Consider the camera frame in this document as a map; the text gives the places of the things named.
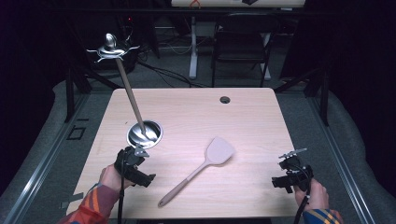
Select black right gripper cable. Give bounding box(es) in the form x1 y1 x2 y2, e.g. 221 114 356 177
292 163 314 224

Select beige silicone spatula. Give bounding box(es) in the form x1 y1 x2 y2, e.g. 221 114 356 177
157 136 236 208

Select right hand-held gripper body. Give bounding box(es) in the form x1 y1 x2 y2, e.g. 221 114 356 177
271 147 315 194

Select black chair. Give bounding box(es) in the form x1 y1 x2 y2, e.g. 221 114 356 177
212 12 274 89

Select grey tape strip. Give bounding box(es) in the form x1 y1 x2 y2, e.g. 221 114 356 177
59 191 85 210

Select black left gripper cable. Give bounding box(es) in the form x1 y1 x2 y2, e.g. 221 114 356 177
117 151 126 224

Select person's left hand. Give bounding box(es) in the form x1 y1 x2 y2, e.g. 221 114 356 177
99 163 133 192

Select long metal ladle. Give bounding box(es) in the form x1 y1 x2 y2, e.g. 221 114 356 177
86 32 164 150

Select person's right hand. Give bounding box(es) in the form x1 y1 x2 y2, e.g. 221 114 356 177
293 178 331 213

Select aluminium floor rail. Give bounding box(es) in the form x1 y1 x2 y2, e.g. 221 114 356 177
0 92 92 224
306 92 376 224

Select black metal stand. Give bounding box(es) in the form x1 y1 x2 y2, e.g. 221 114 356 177
63 18 123 123
274 63 332 127

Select white desk leg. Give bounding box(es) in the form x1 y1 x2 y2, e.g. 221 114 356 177
189 15 199 79

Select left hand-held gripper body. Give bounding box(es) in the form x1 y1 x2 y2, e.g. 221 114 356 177
113 145 157 189

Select light background desk top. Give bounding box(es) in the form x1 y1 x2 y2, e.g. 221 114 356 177
171 0 306 8

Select black floor cables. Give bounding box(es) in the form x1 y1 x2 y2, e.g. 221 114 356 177
135 36 208 89

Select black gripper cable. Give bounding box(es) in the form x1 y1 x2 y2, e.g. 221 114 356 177
117 151 126 224
292 163 314 224

